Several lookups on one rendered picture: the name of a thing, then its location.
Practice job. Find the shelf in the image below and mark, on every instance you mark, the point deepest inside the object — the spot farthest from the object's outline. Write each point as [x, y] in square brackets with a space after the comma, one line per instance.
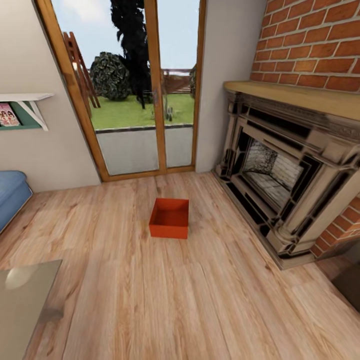
[26, 109]

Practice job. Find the sofa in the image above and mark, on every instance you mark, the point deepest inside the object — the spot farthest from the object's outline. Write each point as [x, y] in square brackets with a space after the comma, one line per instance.
[14, 194]

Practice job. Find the cabinet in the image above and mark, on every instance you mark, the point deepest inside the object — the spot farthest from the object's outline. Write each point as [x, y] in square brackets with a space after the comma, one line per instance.
[349, 284]

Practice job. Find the door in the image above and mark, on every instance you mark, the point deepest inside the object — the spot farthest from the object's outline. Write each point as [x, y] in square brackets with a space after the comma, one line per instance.
[133, 69]

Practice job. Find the coffee table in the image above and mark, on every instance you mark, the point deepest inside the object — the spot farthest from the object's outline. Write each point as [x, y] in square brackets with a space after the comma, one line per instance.
[24, 292]

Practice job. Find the storage box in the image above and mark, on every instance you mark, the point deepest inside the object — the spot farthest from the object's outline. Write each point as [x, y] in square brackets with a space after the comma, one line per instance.
[169, 218]

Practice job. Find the countertop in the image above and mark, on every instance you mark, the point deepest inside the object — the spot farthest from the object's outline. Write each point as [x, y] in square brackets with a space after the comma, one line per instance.
[334, 102]

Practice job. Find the wood fireplace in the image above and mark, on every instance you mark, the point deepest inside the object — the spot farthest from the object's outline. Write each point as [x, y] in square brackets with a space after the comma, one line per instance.
[289, 170]

